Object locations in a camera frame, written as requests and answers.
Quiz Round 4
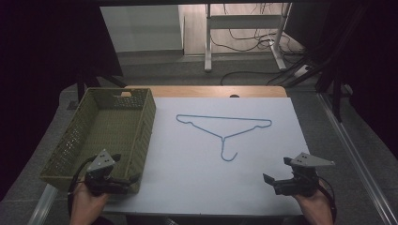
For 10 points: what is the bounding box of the olive green plastic basket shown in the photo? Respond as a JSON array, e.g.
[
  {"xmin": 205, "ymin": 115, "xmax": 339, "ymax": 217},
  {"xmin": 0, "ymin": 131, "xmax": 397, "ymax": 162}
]
[{"xmin": 38, "ymin": 86, "xmax": 157, "ymax": 195}]

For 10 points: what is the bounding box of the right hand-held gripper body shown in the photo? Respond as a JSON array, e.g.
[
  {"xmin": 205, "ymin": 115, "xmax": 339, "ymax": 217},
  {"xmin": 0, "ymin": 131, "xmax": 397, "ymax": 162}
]
[{"xmin": 271, "ymin": 152, "xmax": 336, "ymax": 198}]

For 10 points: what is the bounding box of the person's right hand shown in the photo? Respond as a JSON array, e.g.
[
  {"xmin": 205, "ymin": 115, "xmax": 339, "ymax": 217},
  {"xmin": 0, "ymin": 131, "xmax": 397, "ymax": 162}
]
[{"xmin": 293, "ymin": 187, "xmax": 333, "ymax": 218}]

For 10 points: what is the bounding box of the black metal stand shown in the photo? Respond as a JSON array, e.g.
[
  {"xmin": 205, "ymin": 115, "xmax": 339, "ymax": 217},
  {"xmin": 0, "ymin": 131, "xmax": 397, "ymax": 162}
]
[
  {"xmin": 314, "ymin": 62, "xmax": 356, "ymax": 124},
  {"xmin": 74, "ymin": 67, "xmax": 128, "ymax": 106}
]

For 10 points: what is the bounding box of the white power strip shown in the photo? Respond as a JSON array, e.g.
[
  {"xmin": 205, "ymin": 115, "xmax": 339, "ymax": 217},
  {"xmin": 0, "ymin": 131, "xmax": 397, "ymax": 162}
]
[{"xmin": 293, "ymin": 63, "xmax": 314, "ymax": 79}]

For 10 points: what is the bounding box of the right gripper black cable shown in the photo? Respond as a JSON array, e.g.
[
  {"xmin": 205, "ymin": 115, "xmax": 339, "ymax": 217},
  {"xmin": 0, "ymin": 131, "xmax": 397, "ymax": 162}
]
[{"xmin": 317, "ymin": 176, "xmax": 338, "ymax": 223}]

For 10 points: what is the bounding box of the long black floor cable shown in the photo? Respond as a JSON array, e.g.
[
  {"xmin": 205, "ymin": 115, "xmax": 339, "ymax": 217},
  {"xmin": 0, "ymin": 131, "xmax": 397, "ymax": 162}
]
[{"xmin": 220, "ymin": 70, "xmax": 284, "ymax": 86}]

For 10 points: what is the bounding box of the black floor cable tangle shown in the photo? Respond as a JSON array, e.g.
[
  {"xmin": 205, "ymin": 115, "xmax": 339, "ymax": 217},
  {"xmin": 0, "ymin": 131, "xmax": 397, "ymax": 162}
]
[{"xmin": 208, "ymin": 3, "xmax": 303, "ymax": 54}]

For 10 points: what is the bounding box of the aluminium floor rail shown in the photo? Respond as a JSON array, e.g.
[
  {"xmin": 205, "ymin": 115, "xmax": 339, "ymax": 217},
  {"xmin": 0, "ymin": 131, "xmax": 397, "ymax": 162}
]
[
  {"xmin": 316, "ymin": 93, "xmax": 398, "ymax": 225},
  {"xmin": 27, "ymin": 183, "xmax": 59, "ymax": 225}
]

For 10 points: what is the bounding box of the person's left hand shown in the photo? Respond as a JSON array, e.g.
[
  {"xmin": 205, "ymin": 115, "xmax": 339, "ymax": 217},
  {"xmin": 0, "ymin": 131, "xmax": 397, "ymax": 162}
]
[{"xmin": 69, "ymin": 183, "xmax": 111, "ymax": 220}]

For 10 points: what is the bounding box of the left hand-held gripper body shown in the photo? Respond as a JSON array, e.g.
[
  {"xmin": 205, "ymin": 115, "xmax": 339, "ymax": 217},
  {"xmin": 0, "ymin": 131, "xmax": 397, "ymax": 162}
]
[{"xmin": 84, "ymin": 149, "xmax": 130, "ymax": 197}]

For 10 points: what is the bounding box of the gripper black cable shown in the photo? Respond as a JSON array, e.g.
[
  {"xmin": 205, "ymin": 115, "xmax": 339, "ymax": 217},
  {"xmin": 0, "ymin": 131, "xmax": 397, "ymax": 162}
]
[
  {"xmin": 66, "ymin": 155, "xmax": 97, "ymax": 218},
  {"xmin": 317, "ymin": 176, "xmax": 338, "ymax": 223}
]

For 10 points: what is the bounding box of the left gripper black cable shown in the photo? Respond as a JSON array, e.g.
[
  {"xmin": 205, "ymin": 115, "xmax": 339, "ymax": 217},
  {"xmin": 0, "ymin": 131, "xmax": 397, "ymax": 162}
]
[{"xmin": 66, "ymin": 155, "xmax": 97, "ymax": 218}]

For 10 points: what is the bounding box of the white metal desk frame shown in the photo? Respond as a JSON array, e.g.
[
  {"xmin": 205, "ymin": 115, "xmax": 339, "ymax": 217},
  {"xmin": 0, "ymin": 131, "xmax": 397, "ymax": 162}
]
[{"xmin": 204, "ymin": 3, "xmax": 293, "ymax": 73}]

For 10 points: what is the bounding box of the blue wire clothes hanger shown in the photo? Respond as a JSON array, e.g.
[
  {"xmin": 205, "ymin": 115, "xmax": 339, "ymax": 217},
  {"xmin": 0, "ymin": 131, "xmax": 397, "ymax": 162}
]
[{"xmin": 175, "ymin": 113, "xmax": 273, "ymax": 163}]

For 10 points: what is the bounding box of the white table mat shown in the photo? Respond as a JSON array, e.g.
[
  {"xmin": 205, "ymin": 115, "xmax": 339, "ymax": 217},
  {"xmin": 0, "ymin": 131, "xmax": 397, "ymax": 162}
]
[{"xmin": 102, "ymin": 96, "xmax": 312, "ymax": 218}]

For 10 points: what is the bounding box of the white board panel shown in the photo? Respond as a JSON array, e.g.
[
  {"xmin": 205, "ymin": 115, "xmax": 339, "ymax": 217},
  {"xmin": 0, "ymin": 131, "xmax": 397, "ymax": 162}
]
[{"xmin": 99, "ymin": 4, "xmax": 185, "ymax": 53}]

